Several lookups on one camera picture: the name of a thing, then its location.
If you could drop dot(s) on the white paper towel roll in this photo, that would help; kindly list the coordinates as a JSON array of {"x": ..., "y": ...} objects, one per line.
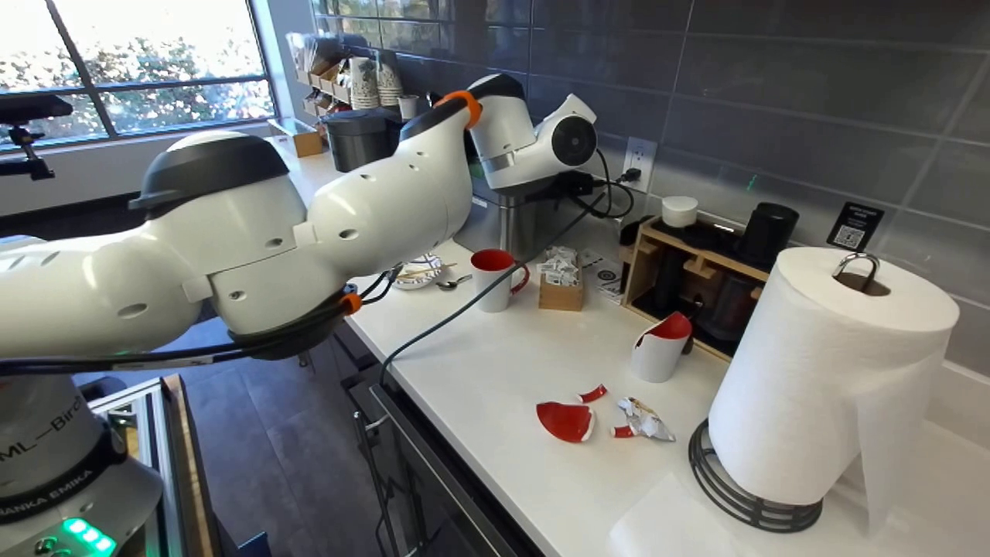
[{"x": 824, "y": 381}]

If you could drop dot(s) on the intact red-white mug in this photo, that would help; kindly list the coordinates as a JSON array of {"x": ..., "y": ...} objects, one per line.
[{"x": 496, "y": 279}]

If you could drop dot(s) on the black QR code sign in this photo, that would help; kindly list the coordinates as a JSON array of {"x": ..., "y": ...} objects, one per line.
[{"x": 856, "y": 227}]

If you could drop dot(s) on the metal frame cart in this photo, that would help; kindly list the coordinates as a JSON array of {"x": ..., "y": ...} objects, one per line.
[{"x": 164, "y": 453}]

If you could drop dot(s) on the round red mug shard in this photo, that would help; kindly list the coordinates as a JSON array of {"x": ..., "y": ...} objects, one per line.
[{"x": 564, "y": 421}]

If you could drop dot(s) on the small red mug shard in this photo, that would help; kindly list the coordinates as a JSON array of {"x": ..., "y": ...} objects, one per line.
[
  {"x": 595, "y": 395},
  {"x": 624, "y": 431}
]

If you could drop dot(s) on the white wall outlet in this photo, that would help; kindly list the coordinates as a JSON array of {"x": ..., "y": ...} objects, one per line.
[{"x": 637, "y": 163}]

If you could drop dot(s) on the small white cup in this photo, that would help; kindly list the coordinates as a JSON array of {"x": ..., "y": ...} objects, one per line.
[{"x": 677, "y": 212}]

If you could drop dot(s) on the wooden counter organizer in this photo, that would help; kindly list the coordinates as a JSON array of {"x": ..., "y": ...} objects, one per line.
[{"x": 691, "y": 279}]

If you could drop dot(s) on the cluttered background shelf items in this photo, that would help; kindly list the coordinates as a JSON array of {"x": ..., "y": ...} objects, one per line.
[{"x": 357, "y": 79}]

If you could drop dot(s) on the large broken red-white mug piece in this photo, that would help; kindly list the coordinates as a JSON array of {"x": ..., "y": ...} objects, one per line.
[{"x": 658, "y": 352}]

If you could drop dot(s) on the large black round bin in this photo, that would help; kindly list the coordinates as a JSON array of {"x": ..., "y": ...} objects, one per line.
[{"x": 361, "y": 139}]

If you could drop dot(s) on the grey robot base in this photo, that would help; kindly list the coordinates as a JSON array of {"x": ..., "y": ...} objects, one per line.
[{"x": 58, "y": 476}]

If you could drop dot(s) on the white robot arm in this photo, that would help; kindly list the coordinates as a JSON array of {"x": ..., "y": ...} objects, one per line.
[{"x": 257, "y": 227}]

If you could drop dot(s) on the black cylindrical canister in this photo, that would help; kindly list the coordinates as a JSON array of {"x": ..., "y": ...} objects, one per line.
[{"x": 768, "y": 232}]

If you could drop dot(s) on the silver metal bin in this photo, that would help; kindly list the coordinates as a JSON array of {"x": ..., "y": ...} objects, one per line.
[{"x": 530, "y": 221}]

